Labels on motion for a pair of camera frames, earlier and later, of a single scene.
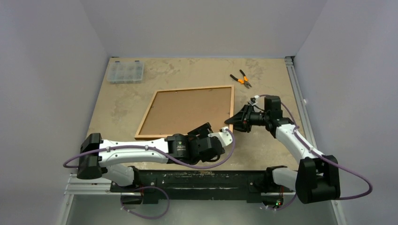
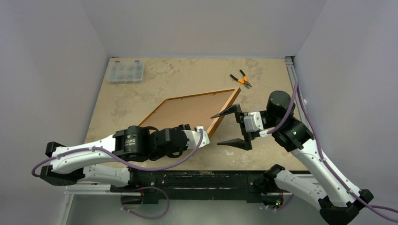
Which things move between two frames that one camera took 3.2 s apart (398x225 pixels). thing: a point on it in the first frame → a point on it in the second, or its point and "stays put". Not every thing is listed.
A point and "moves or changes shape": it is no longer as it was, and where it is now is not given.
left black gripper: x=202 y=132 → x=180 y=150
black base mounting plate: x=154 y=184 stays put
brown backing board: x=178 y=111 moves or changes shape
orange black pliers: x=244 y=81 stays put
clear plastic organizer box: x=129 y=72 stays put
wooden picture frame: x=150 y=136 → x=196 y=110
